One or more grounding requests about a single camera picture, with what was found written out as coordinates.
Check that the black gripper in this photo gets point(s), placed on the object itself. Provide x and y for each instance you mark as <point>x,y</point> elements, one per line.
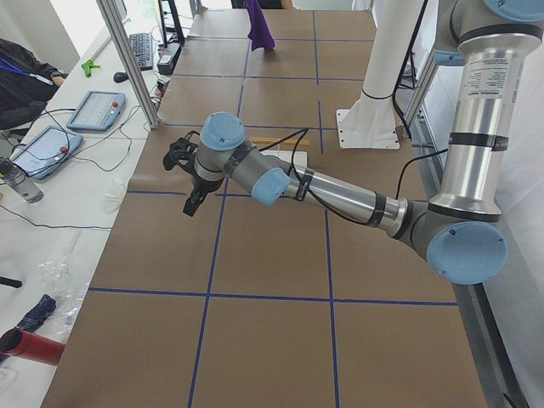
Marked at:
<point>201,185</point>

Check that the purple towel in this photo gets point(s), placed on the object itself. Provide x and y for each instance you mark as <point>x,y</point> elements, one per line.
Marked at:
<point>259,33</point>

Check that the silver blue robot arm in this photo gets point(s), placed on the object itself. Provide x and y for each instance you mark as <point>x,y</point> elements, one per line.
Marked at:
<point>455,231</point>

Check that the wooden rack bar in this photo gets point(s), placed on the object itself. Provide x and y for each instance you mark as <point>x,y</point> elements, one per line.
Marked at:
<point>270,141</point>

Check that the blue teach pendant tablet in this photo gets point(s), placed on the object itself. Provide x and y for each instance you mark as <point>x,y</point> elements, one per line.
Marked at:
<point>97,112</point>

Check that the black power box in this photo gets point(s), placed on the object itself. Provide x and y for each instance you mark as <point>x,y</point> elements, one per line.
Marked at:
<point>168,59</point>

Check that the black computer mouse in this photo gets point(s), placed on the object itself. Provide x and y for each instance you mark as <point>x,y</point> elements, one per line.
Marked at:
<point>120,77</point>

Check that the clear plastic wrap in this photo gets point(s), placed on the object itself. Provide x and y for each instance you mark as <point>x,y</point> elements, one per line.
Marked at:
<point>67,283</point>

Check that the black keyboard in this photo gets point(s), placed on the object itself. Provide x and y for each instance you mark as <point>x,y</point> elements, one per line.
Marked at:
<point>142,48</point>

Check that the green plastic tool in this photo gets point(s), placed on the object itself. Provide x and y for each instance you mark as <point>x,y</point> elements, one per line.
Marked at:
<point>89,66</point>

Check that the grey water bottle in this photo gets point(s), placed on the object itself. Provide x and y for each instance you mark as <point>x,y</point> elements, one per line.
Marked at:
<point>16,179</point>

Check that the person in black jacket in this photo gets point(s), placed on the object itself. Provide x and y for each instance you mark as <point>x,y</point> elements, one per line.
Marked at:
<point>27,85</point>

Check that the red cylinder tube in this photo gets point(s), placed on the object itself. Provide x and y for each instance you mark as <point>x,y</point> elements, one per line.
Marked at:
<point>31,346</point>

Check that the white rack base plate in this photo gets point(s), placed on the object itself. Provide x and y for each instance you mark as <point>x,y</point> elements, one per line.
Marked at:
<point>299,158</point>

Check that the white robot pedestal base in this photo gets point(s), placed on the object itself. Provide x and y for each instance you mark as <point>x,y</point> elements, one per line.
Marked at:
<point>370,122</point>

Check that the aluminium frame post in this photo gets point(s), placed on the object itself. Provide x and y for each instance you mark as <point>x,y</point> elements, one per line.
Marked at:
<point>113,22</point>

